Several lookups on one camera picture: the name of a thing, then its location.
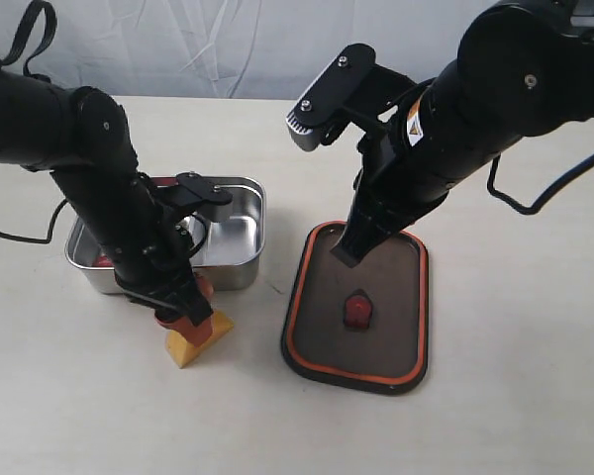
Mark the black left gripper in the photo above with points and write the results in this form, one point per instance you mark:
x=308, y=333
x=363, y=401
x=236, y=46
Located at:
x=163, y=280

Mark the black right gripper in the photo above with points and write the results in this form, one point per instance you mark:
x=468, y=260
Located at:
x=389, y=195

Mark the yellow toy cheese wedge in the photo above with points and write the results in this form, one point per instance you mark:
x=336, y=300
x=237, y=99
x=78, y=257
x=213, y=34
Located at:
x=184, y=343

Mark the stainless steel lunch box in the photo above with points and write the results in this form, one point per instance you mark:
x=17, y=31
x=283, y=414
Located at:
x=231, y=249

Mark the red toy sausage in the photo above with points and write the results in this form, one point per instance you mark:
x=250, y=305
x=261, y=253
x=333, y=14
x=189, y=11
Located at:
x=102, y=261

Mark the dark transparent lunch box lid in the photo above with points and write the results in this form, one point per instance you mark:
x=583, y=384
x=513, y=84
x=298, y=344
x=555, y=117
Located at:
x=365, y=328

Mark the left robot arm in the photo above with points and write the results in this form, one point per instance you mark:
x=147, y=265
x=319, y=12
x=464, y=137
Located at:
x=81, y=137

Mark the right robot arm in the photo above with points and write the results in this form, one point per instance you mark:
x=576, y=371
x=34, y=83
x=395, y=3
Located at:
x=522, y=70

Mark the white backdrop cloth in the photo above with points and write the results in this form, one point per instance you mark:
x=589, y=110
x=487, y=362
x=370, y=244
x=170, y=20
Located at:
x=242, y=49

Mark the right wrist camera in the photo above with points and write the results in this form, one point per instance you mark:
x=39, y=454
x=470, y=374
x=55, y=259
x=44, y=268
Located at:
x=352, y=89

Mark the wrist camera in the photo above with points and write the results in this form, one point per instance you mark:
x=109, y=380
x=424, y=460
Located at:
x=195, y=194
x=352, y=89

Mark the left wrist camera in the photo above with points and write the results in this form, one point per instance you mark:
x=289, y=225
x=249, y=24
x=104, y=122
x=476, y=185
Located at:
x=195, y=194

